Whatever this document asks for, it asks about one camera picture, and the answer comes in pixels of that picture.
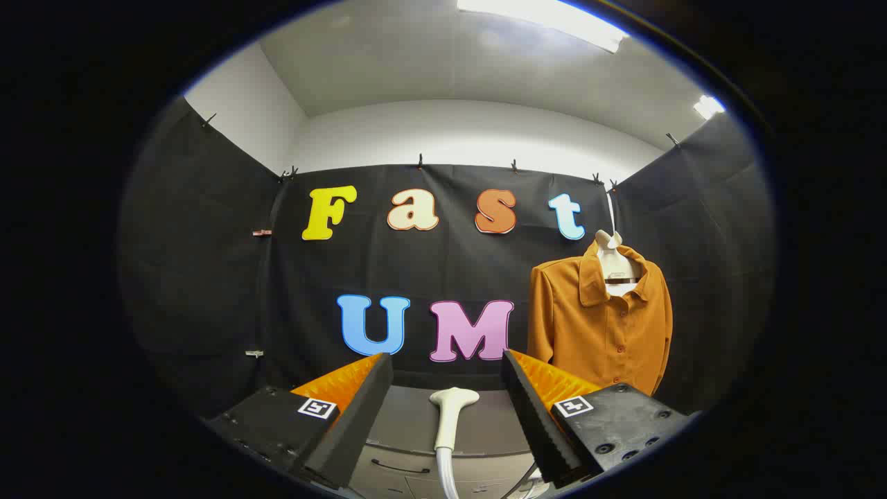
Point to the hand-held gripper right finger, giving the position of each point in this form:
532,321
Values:
533,416

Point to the grey cabinet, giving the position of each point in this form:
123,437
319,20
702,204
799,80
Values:
409,430

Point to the small ceiling light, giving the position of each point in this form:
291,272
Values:
708,107

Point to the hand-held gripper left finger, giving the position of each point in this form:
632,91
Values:
360,416

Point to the white garment steamer head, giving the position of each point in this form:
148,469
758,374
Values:
449,416

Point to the long ceiling light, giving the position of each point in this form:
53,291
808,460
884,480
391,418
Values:
554,17

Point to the white clothes hanger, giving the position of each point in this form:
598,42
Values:
614,263

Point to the brown button-up shirt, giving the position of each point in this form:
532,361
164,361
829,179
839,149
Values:
596,333

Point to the black backdrop cloth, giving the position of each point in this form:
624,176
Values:
208,277

